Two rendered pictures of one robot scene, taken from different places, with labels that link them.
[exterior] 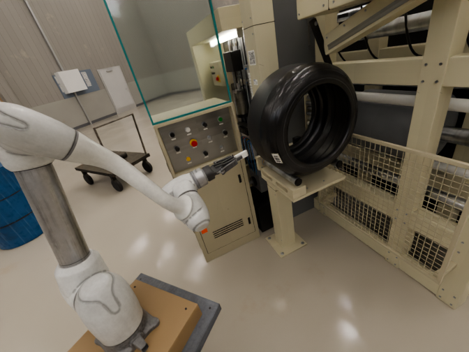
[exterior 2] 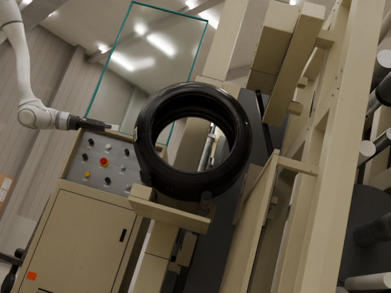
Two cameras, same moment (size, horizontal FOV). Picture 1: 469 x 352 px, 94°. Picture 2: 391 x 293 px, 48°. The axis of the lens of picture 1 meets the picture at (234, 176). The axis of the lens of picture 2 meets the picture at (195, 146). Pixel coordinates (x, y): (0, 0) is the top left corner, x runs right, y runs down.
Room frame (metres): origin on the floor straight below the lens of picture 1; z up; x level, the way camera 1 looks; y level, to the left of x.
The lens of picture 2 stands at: (-0.72, -1.16, 0.46)
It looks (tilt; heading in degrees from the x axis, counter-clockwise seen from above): 19 degrees up; 21
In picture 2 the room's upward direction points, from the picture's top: 17 degrees clockwise
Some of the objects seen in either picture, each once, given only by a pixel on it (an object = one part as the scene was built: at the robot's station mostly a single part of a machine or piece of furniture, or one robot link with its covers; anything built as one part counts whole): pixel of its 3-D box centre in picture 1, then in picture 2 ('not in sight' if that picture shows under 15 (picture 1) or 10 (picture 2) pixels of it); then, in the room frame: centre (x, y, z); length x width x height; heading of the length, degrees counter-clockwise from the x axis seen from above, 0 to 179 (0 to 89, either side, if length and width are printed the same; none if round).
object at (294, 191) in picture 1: (280, 179); (144, 200); (1.14, -0.27, 0.83); 0.36 x 0.09 x 0.06; 17
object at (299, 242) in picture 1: (285, 240); not in sight; (1.42, -0.31, 0.01); 0.27 x 0.27 x 0.02; 17
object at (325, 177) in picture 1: (300, 176); (170, 215); (1.18, -0.41, 0.80); 0.37 x 0.36 x 0.02; 107
